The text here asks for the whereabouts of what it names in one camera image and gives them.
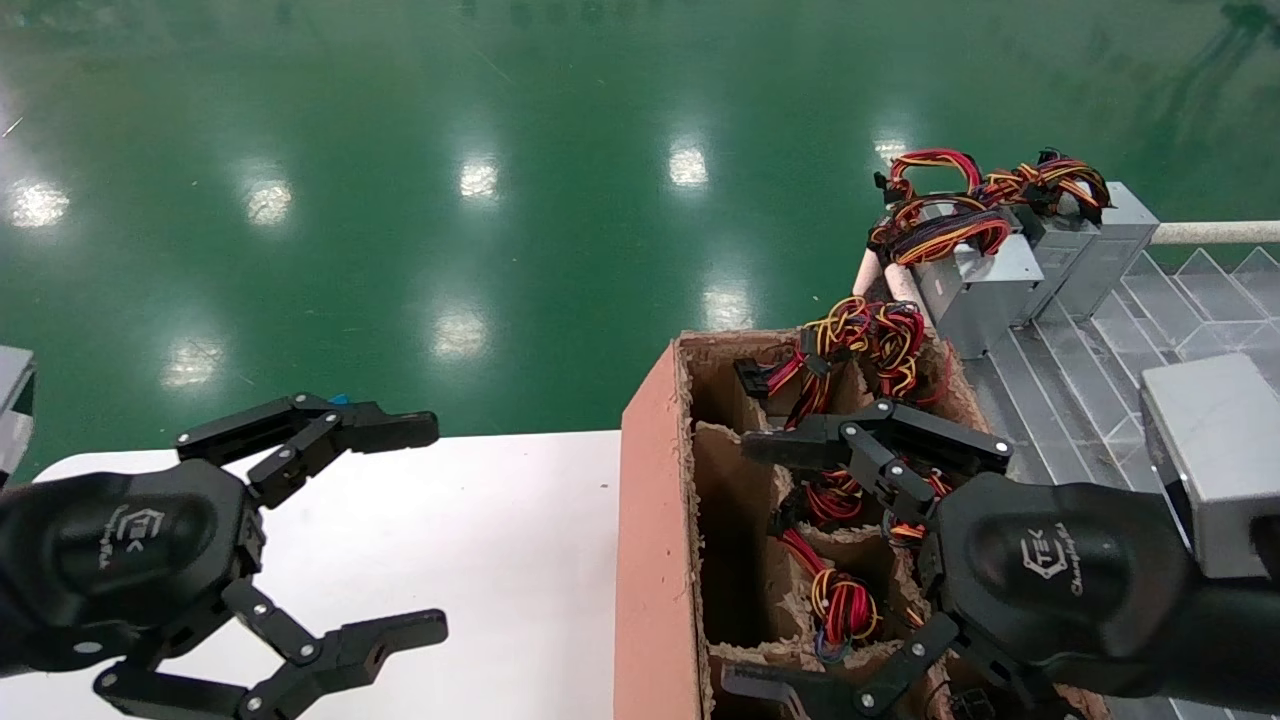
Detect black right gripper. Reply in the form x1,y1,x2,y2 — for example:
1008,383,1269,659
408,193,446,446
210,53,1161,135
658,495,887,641
742,398,1197,699

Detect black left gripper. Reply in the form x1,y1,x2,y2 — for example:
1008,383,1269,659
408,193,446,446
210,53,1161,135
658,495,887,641
0,393,450,720

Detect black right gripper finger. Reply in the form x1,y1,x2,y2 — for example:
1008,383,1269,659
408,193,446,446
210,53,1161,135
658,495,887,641
720,612,1079,720

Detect brown cardboard box with dividers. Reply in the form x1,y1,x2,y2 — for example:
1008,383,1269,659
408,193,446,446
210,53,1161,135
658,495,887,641
613,328,1111,720

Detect clear acrylic divided tray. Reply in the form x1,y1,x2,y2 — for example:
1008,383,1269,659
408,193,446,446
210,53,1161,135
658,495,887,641
960,245,1280,720

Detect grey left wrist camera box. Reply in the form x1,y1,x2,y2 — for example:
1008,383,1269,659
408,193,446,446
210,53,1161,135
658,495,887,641
0,345,37,486

